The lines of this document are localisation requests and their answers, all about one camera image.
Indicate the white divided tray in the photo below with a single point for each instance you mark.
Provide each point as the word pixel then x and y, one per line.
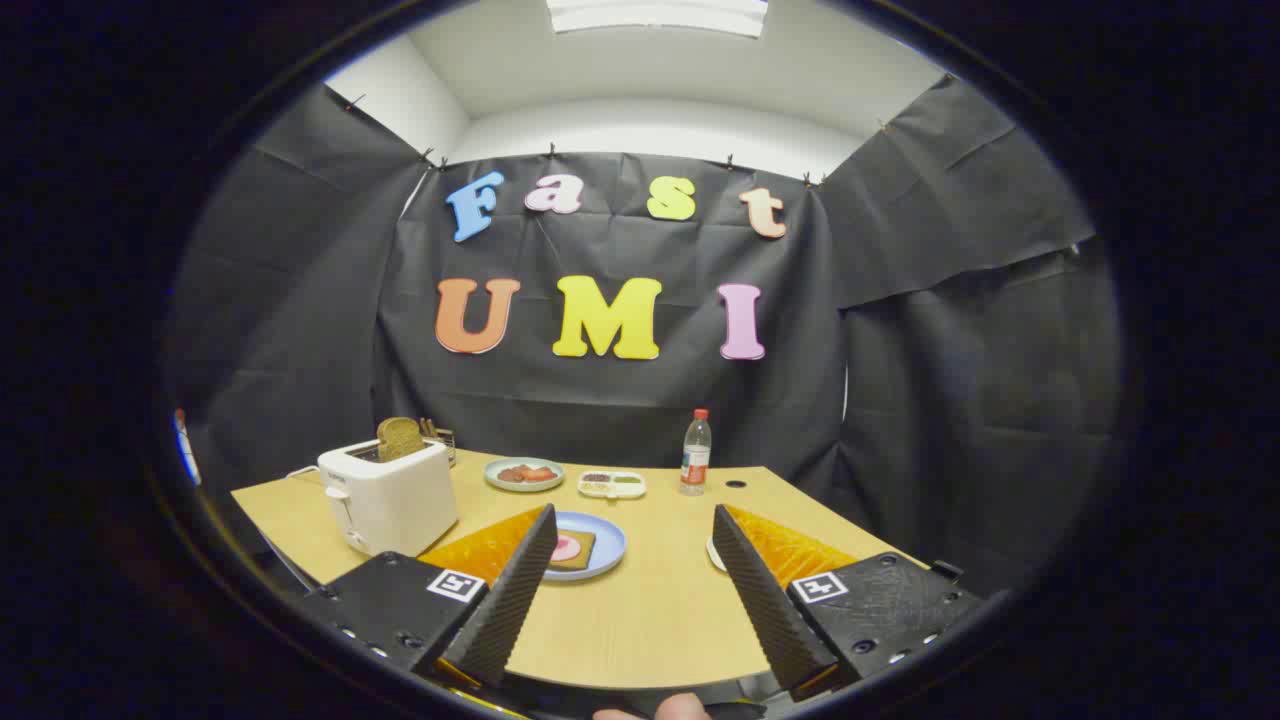
pixel 611 494

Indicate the blue plate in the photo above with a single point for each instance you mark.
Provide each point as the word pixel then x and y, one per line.
pixel 608 545

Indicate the black backdrop cloth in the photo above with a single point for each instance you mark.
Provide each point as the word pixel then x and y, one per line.
pixel 640 400

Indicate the small white dish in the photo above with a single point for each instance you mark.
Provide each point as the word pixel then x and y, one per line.
pixel 713 555

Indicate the clear red-capped water bottle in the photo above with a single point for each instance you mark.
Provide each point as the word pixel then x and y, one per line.
pixel 695 460

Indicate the pale green plate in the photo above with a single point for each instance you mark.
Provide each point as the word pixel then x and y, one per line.
pixel 524 487

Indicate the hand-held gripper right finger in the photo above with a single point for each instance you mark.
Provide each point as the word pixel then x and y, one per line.
pixel 765 610

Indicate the red white blue object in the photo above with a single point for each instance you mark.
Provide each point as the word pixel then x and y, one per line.
pixel 186 445

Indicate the white toaster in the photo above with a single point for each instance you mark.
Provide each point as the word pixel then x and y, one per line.
pixel 395 500

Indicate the toasted bread slice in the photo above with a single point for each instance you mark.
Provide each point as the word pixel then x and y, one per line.
pixel 586 550

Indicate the pink ham slice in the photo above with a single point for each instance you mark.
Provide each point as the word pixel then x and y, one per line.
pixel 566 548

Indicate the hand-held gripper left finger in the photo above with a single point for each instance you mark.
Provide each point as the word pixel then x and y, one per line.
pixel 510 610

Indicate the clear glass utensil holder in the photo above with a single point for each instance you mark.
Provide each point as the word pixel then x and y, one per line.
pixel 445 442

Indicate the ceiling light panel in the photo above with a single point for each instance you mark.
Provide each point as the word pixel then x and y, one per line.
pixel 655 15

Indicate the brown bread slice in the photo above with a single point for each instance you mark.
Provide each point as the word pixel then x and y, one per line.
pixel 400 440

